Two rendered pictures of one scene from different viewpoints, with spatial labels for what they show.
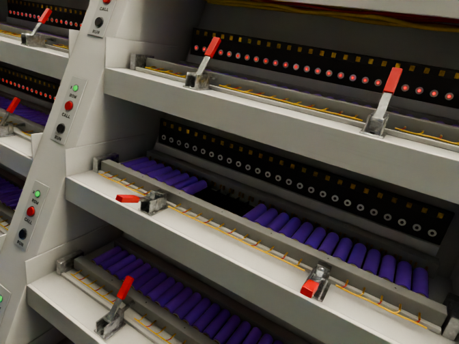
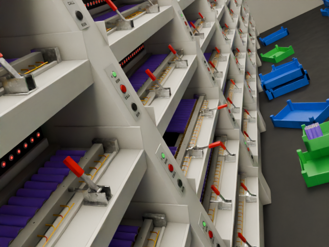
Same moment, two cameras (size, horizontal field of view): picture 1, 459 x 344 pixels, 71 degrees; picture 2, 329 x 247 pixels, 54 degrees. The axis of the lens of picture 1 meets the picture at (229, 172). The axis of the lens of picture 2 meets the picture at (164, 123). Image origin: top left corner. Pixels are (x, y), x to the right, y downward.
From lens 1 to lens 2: 114 cm
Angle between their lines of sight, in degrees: 89
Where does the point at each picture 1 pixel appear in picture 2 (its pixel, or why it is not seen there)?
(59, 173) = (195, 199)
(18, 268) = not seen: outside the picture
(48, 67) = (136, 180)
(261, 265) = (206, 124)
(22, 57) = (118, 210)
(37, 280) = not seen: outside the picture
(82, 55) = (146, 136)
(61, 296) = (224, 233)
